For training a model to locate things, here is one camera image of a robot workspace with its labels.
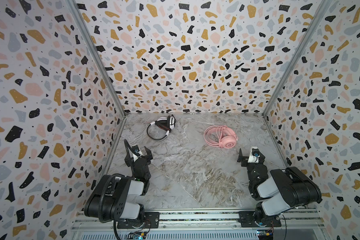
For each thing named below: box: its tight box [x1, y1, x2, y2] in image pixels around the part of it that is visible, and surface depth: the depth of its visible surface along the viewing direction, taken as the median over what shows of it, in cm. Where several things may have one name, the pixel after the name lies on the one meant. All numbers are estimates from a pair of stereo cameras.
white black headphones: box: [146, 114, 177, 141], surface depth 108 cm
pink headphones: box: [203, 125, 238, 149], surface depth 102 cm
